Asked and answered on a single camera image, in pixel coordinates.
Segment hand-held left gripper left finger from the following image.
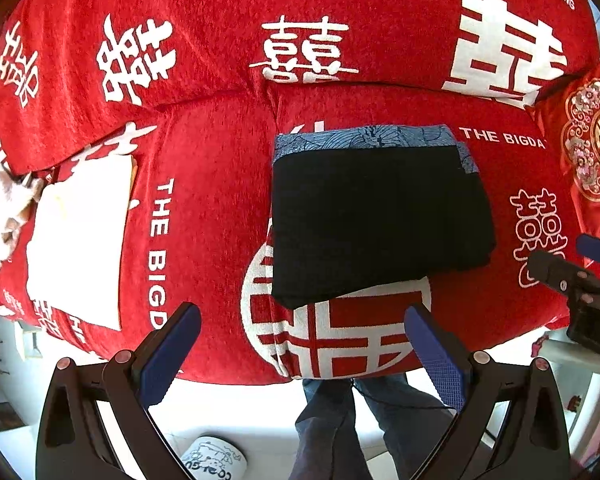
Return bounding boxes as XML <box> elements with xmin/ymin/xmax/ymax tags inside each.
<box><xmin>36</xmin><ymin>302</ymin><xmax>202</xmax><ymax>480</ymax></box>

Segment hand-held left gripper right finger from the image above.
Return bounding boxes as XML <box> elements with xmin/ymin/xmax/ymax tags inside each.
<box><xmin>404</xmin><ymin>302</ymin><xmax>573</xmax><ymax>480</ymax></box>

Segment black pants with grey waistband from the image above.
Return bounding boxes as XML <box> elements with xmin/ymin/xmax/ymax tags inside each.
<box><xmin>270</xmin><ymin>124</ymin><xmax>497</xmax><ymax>311</ymax></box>

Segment person's right leg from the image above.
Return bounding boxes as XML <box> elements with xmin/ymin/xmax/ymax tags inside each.
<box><xmin>355</xmin><ymin>374</ymin><xmax>461</xmax><ymax>480</ymax></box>

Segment person's leg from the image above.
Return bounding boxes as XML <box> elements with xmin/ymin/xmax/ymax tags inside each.
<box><xmin>355</xmin><ymin>374</ymin><xmax>461</xmax><ymax>480</ymax></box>
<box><xmin>289</xmin><ymin>377</ymin><xmax>358</xmax><ymax>480</ymax></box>

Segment red embroidered cushion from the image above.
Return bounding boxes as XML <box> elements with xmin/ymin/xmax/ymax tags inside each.
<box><xmin>525</xmin><ymin>47</ymin><xmax>600</xmax><ymax>271</ymax></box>

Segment white printed slipper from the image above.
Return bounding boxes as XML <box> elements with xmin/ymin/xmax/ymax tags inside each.
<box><xmin>180</xmin><ymin>436</ymin><xmax>246</xmax><ymax>480</ymax></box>

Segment person's left leg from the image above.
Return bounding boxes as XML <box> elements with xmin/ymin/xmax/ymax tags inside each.
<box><xmin>289</xmin><ymin>377</ymin><xmax>358</xmax><ymax>480</ymax></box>

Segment white folded cloth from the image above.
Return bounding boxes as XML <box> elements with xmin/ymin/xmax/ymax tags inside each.
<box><xmin>26</xmin><ymin>154</ymin><xmax>138</xmax><ymax>332</ymax></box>

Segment white crumpled cloth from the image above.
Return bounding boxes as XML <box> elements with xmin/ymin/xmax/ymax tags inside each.
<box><xmin>0</xmin><ymin>162</ymin><xmax>46</xmax><ymax>276</ymax></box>

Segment red printed sofa cover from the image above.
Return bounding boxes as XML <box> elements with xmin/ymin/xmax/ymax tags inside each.
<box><xmin>0</xmin><ymin>0</ymin><xmax>600</xmax><ymax>386</ymax></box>

